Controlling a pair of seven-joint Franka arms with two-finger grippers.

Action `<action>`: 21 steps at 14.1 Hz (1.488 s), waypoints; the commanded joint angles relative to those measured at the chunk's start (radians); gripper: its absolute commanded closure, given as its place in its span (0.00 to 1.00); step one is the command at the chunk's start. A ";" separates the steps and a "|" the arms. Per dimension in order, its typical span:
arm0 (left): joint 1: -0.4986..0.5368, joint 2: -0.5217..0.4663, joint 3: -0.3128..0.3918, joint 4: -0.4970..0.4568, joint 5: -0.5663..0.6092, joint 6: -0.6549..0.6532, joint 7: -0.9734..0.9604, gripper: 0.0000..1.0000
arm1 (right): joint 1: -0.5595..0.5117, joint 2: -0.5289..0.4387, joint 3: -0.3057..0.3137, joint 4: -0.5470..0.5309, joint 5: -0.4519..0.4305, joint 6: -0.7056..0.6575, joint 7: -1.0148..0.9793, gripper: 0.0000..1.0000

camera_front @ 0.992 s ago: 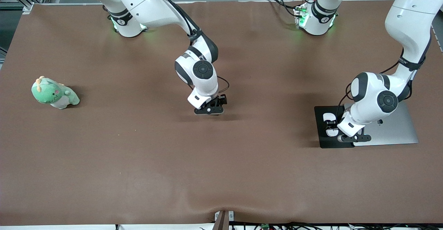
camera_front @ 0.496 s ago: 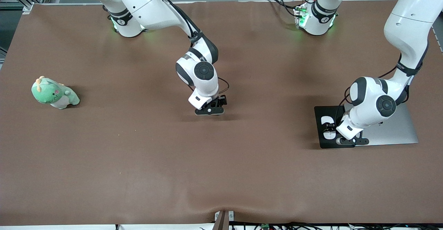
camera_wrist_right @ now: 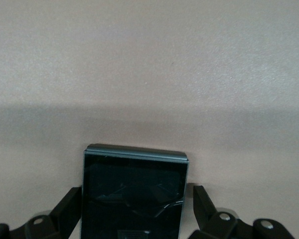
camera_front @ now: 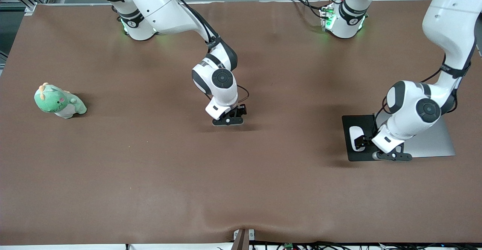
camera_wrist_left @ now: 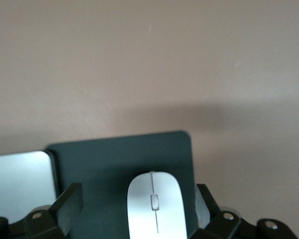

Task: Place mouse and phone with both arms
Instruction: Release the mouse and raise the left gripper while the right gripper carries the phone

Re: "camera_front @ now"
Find black mouse pad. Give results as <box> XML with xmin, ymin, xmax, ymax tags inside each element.
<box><xmin>342</xmin><ymin>114</ymin><xmax>386</xmax><ymax>162</ymax></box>

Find white computer mouse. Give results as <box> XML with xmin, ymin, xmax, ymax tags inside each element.
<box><xmin>349</xmin><ymin>126</ymin><xmax>365</xmax><ymax>152</ymax></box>

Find brown table mat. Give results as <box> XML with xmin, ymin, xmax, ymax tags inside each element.
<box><xmin>0</xmin><ymin>0</ymin><xmax>482</xmax><ymax>245</ymax></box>

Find black left arm base cables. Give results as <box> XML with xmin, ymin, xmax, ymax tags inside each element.
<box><xmin>290</xmin><ymin>0</ymin><xmax>328</xmax><ymax>19</ymax></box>

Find silver laptop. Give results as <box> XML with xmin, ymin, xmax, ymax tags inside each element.
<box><xmin>375</xmin><ymin>111</ymin><xmax>456</xmax><ymax>158</ymax></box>

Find green plush toy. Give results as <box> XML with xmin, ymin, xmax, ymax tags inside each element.
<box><xmin>34</xmin><ymin>82</ymin><xmax>87</xmax><ymax>119</ymax></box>

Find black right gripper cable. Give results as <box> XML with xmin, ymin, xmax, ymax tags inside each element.
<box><xmin>237</xmin><ymin>84</ymin><xmax>250</xmax><ymax>104</ymax></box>

